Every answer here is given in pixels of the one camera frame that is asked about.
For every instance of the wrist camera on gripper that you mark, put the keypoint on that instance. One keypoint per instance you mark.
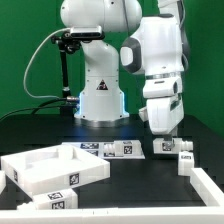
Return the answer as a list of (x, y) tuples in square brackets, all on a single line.
[(164, 87)]

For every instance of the white obstacle fence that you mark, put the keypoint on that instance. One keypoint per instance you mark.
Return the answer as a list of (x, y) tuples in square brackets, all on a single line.
[(211, 213)]

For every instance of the white block at left edge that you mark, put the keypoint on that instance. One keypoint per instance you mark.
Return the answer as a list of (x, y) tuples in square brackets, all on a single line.
[(2, 181)]

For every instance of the white square tabletop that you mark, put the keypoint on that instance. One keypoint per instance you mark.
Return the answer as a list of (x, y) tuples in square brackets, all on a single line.
[(54, 168)]

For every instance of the background camera on stand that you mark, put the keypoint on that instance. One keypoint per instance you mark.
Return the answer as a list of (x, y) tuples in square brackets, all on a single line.
[(86, 32)]

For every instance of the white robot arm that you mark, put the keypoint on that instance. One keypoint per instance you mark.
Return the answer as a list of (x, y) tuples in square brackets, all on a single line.
[(114, 34)]

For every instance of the marker sheet with tags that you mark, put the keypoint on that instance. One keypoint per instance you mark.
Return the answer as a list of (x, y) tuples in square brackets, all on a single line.
[(96, 148)]

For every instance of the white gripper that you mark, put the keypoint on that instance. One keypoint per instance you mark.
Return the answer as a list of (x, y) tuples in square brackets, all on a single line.
[(163, 115)]

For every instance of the black camera stand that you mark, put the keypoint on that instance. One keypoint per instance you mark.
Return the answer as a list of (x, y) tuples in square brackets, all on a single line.
[(67, 46)]

